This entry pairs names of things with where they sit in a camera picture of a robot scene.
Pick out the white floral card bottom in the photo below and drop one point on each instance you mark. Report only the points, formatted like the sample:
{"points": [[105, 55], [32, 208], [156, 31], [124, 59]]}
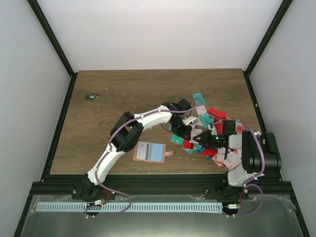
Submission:
{"points": [[232, 161]]}

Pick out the black aluminium front rail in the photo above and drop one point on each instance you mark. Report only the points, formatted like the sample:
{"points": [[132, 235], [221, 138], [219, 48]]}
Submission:
{"points": [[212, 186]]}

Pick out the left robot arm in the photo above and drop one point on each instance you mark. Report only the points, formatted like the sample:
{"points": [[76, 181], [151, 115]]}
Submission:
{"points": [[126, 133]]}

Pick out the red card top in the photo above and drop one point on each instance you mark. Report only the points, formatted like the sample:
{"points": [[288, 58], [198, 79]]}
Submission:
{"points": [[216, 113]]}

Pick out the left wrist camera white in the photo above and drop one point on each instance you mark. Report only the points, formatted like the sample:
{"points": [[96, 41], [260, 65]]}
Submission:
{"points": [[190, 120]]}

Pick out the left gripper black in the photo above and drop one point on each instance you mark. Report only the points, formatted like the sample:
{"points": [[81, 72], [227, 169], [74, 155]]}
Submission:
{"points": [[182, 133]]}

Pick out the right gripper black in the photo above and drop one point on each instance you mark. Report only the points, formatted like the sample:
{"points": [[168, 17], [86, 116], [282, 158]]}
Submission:
{"points": [[205, 140]]}

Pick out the light blue slotted strip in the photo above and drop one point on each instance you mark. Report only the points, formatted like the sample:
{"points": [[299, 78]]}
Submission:
{"points": [[196, 207]]}

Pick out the teal VIP card lower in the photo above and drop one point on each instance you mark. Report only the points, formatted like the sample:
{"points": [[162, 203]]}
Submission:
{"points": [[176, 139]]}

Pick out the frame post black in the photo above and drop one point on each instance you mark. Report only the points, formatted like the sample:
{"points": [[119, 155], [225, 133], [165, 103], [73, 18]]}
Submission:
{"points": [[279, 15], [37, 10]]}

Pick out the left frame post black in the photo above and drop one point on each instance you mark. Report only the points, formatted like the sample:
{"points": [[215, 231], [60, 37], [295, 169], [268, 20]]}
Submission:
{"points": [[37, 10]]}

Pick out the teal card far top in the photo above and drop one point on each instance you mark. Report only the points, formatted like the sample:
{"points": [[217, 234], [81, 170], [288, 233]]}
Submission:
{"points": [[198, 98]]}

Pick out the right frame post black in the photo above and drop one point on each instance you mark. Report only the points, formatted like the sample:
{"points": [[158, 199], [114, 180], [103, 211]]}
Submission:
{"points": [[279, 15]]}

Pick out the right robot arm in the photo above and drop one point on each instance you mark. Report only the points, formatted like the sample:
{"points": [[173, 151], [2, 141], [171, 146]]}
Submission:
{"points": [[255, 155]]}

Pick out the white floral card upper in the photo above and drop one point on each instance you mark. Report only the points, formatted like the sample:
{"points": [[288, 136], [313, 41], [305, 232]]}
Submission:
{"points": [[201, 110]]}

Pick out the small black tag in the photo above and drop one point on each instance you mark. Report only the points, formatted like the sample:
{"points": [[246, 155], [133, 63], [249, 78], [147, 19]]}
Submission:
{"points": [[92, 96]]}

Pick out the white floral VIP card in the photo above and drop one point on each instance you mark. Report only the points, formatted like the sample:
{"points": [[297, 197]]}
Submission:
{"points": [[143, 151]]}

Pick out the pink leather card holder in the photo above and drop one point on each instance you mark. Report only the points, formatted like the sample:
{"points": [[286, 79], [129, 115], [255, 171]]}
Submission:
{"points": [[157, 154]]}

